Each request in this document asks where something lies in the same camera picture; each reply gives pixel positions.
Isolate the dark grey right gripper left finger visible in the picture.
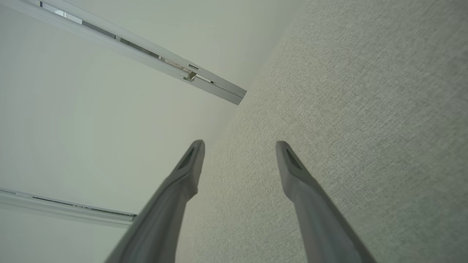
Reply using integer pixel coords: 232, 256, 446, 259
105, 140, 205, 263

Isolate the grey aluminium wall rail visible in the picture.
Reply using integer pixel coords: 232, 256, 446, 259
0, 187, 138, 229
0, 0, 248, 106

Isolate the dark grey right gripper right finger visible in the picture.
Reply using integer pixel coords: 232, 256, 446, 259
275, 141, 377, 263

